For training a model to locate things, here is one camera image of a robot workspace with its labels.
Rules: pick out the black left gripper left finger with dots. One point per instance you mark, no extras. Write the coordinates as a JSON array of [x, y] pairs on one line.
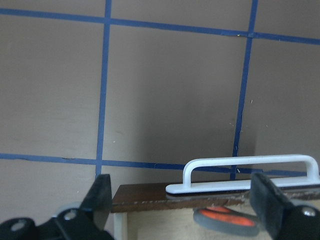
[[85, 222]]

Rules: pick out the orange grey handled scissors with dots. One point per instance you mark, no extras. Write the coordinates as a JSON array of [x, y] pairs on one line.
[[225, 220]]

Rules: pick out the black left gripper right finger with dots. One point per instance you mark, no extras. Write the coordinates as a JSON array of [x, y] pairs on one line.
[[281, 217]]

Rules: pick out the wooden drawer with white handle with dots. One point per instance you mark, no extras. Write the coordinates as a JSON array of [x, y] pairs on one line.
[[163, 211]]

